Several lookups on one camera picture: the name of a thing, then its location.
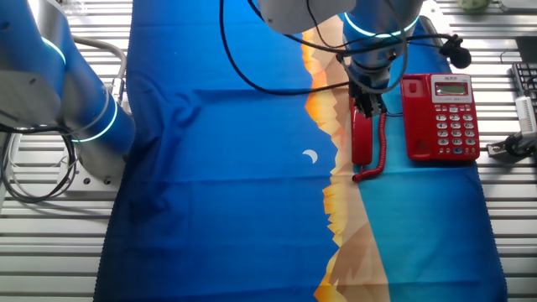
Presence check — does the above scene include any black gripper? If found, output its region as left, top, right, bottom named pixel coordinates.
left=347, top=77, right=389, bottom=119

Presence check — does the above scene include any white device at edge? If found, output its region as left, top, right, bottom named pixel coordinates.
left=486, top=129, right=537, bottom=164

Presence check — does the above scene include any silver camera on stand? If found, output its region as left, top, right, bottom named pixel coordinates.
left=514, top=96, right=537, bottom=134

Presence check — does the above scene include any red coiled telephone cord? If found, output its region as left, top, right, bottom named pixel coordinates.
left=351, top=111, right=404, bottom=184

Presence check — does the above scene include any red telephone handset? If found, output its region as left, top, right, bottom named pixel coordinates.
left=351, top=107, right=373, bottom=167

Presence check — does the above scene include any thick grey robot cable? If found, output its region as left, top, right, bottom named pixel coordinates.
left=73, top=36, right=128, bottom=106

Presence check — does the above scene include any black cable bundle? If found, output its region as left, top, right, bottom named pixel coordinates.
left=0, top=123, right=80, bottom=206

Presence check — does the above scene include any black rectangular object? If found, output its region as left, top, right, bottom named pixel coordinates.
left=515, top=36, right=537, bottom=64

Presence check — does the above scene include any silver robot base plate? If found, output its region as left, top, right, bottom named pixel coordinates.
left=58, top=154, right=123, bottom=193

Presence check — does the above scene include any blue landscape print cloth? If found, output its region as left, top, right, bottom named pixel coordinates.
left=92, top=0, right=508, bottom=302

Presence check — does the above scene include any red telephone base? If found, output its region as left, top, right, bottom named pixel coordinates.
left=399, top=73, right=482, bottom=163

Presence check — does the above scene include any green round object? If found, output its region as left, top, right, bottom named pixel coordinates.
left=456, top=0, right=492, bottom=14

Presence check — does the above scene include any black keyboard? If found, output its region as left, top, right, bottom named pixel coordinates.
left=510, top=62, right=537, bottom=100

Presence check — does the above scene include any grey flat device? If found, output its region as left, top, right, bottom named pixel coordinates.
left=498, top=0, right=537, bottom=13

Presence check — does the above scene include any black cable with plug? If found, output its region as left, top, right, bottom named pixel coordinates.
left=247, top=0, right=473, bottom=70

